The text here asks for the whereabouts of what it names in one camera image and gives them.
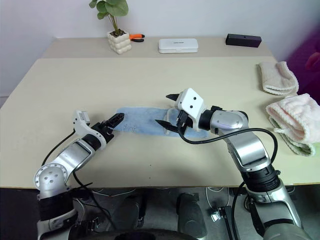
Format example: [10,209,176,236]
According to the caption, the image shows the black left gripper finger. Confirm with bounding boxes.
[107,114,125,131]
[106,112,125,123]

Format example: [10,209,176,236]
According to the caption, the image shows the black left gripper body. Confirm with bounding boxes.
[91,121,116,144]

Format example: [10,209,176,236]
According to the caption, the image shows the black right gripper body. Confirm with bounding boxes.
[176,109,198,131]

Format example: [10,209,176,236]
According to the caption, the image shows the light blue towel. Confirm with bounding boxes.
[113,106,210,139]

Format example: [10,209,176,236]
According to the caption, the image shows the folded cream towel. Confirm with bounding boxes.
[258,61,300,96]

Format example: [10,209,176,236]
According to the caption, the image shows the folded pink towel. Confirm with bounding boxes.
[265,93,319,144]

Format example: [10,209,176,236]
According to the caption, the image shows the folded light green towel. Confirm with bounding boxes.
[268,116,317,157]

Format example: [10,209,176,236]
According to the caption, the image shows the flat white case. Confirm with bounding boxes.
[158,38,200,54]

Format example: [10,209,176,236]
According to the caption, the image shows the white bubble plant pot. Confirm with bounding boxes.
[107,29,132,55]

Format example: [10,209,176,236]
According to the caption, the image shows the dark rounded robot foot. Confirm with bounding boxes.
[116,193,148,230]
[176,192,209,239]

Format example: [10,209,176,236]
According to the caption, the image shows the long black box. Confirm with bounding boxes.
[225,33,263,49]

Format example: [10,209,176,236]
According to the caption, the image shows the green leafy plant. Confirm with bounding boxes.
[89,0,129,36]

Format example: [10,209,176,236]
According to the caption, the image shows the dark rounded robot torso edge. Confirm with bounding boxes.
[67,226,202,240]

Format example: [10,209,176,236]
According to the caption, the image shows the purple seat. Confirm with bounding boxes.
[284,37,320,102]

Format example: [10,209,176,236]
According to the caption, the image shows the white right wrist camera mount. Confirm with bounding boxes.
[175,87,206,132]

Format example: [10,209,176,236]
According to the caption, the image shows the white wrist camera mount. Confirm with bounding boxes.
[72,109,107,151]
[175,87,206,132]

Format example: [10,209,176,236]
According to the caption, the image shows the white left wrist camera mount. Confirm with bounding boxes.
[72,109,107,151]

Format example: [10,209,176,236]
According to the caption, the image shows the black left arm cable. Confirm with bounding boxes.
[41,127,77,167]

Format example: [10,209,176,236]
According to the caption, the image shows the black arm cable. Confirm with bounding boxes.
[177,123,279,162]
[41,127,77,167]

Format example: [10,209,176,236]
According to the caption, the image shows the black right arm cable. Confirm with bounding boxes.
[177,123,279,162]

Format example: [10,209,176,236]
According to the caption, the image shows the orange handled pliers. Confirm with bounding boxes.
[128,33,146,43]

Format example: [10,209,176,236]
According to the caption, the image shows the black lower body cable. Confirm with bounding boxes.
[230,181,249,240]

